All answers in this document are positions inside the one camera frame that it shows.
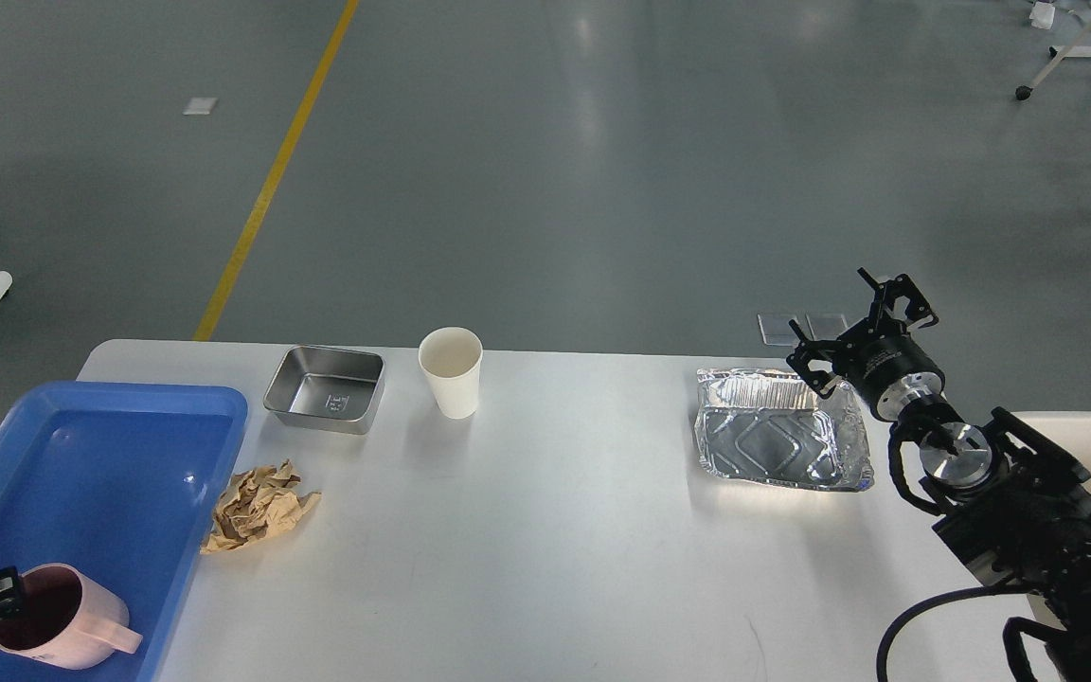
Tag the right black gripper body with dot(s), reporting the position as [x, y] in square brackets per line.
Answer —
[892, 372]

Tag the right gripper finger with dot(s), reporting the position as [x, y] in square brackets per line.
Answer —
[823, 364]
[898, 305]

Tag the pink mug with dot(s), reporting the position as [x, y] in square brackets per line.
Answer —
[67, 620]

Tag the small stainless steel tray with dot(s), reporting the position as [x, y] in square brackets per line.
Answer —
[327, 389]

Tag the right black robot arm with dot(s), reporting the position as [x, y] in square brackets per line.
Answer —
[1009, 503]

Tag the aluminium foil tray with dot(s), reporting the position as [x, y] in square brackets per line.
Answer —
[766, 426]

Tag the blue plastic tray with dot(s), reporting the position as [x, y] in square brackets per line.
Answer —
[119, 481]

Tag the crumpled brown paper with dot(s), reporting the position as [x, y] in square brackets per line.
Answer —
[256, 505]

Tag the white paper cup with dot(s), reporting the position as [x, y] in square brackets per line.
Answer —
[450, 360]

